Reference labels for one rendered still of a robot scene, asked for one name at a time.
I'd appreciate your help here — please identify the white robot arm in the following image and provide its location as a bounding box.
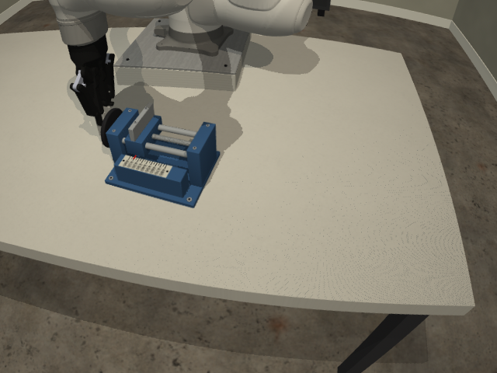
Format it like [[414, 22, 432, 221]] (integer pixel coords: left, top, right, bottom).
[[49, 0, 313, 57]]

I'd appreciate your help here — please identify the blue bench vise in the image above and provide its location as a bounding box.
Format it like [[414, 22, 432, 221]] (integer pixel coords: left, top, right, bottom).
[[101, 103, 221, 208]]

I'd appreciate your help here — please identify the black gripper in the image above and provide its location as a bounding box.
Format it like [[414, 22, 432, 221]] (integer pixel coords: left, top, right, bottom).
[[68, 35, 115, 136]]

